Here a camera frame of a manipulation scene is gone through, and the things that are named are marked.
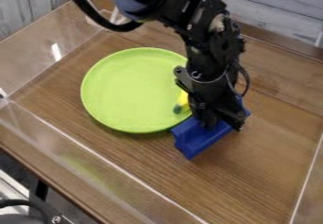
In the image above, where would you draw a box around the blue plastic block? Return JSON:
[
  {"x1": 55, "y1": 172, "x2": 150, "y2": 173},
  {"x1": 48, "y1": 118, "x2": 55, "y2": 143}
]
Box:
[{"x1": 170, "y1": 95, "x2": 252, "y2": 161}]

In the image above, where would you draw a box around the green plate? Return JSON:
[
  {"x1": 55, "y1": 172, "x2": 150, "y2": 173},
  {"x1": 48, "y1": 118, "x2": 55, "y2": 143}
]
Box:
[{"x1": 80, "y1": 47, "x2": 191, "y2": 133}]

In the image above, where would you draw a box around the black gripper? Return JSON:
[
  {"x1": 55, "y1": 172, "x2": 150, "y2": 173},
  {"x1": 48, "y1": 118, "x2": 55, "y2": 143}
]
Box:
[{"x1": 174, "y1": 60, "x2": 251, "y2": 132}]

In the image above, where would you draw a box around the clear acrylic front wall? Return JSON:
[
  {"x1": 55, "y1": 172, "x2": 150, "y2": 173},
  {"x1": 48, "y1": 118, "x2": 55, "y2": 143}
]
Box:
[{"x1": 0, "y1": 89, "x2": 208, "y2": 224}]

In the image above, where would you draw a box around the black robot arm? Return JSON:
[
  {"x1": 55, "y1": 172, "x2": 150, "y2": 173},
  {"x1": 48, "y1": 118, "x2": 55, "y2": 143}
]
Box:
[{"x1": 72, "y1": 0, "x2": 248, "y2": 130}]

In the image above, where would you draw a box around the yellow toy banana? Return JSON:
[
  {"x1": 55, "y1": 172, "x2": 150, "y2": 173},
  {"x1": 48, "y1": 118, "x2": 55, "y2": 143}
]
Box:
[{"x1": 174, "y1": 91, "x2": 190, "y2": 114}]

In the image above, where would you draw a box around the black cable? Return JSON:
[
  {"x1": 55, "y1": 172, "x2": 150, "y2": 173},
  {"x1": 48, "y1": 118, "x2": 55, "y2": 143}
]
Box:
[{"x1": 0, "y1": 197, "x2": 46, "y2": 224}]

